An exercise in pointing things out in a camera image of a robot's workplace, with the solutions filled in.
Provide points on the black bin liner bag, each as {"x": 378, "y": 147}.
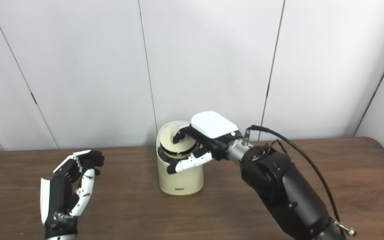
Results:
{"x": 165, "y": 158}

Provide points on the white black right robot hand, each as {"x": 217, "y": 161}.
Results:
{"x": 213, "y": 128}

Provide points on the cream-colored round bin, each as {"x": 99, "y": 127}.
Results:
{"x": 180, "y": 181}

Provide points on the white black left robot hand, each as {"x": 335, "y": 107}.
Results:
{"x": 57, "y": 196}

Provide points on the cream round bin lid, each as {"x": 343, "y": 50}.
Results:
{"x": 185, "y": 145}

